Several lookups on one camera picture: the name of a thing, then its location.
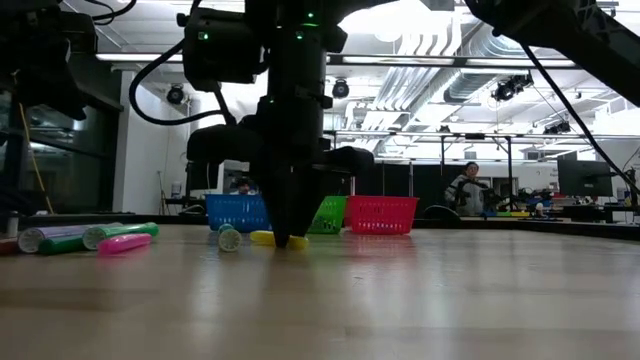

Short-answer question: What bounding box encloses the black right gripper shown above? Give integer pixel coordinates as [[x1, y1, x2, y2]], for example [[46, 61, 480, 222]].
[[186, 99, 375, 249]]

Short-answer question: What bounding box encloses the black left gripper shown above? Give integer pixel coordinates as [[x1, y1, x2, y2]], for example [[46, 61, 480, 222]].
[[0, 0, 99, 121]]

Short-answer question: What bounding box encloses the thin yellow marker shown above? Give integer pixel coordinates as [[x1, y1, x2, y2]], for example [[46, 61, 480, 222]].
[[248, 229, 310, 252]]

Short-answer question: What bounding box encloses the green highlighter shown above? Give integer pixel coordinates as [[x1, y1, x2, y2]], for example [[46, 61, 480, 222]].
[[81, 221, 160, 251]]

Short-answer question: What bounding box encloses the pink highlighter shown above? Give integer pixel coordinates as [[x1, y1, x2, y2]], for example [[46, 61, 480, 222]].
[[97, 232, 154, 256]]

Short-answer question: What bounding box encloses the lavender highlighter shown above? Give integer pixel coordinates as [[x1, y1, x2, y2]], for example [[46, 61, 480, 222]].
[[17, 222, 124, 254]]

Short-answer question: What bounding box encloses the dark green marker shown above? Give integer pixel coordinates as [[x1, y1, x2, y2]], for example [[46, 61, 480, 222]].
[[38, 234, 89, 256]]

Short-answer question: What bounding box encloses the green plastic basket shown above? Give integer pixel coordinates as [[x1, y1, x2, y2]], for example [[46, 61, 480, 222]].
[[307, 195, 349, 235]]

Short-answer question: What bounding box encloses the person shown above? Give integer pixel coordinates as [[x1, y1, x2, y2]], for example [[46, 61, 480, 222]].
[[232, 177, 259, 196], [443, 160, 494, 217]]

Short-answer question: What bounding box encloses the blue plastic basket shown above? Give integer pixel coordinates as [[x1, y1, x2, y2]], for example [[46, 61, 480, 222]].
[[203, 193, 271, 233]]

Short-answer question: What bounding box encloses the black computer monitor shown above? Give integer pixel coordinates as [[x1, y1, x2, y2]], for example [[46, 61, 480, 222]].
[[556, 158, 614, 199], [187, 160, 221, 192]]

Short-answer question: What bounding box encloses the red plastic basket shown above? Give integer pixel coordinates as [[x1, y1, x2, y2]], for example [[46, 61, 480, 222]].
[[348, 195, 420, 236]]

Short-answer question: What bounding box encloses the long ceiling light strip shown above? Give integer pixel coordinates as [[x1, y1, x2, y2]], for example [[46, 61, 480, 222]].
[[329, 54, 576, 69], [94, 52, 184, 64]]

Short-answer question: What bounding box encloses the thin yellow stick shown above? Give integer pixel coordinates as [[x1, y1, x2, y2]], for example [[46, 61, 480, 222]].
[[18, 102, 55, 215]]

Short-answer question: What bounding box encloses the black partition screen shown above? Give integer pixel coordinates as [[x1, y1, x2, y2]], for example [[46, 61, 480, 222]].
[[352, 162, 451, 211]]

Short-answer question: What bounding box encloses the black chair back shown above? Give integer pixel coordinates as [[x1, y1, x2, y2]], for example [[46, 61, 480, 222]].
[[423, 203, 461, 221]]

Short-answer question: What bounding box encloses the small white cylinder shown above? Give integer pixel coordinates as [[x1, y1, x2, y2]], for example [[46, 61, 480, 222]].
[[4, 209, 20, 240]]

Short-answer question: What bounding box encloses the metal rig stand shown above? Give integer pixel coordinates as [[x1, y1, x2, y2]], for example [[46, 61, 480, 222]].
[[438, 132, 515, 214]]

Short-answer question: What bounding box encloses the cluttered long desk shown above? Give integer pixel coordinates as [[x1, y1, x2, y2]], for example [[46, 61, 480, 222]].
[[479, 202, 640, 224]]

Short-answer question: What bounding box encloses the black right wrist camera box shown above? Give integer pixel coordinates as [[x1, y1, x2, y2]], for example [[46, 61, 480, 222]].
[[180, 5, 264, 85]]

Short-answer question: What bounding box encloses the silver ventilation duct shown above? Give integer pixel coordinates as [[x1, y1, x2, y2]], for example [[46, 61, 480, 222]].
[[374, 19, 531, 106]]

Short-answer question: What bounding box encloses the black ceiling camera cluster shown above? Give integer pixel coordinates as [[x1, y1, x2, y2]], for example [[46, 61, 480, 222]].
[[490, 71, 535, 104], [543, 120, 573, 136]]

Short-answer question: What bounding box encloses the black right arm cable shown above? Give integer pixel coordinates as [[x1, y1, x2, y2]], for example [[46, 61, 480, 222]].
[[519, 44, 640, 194]]

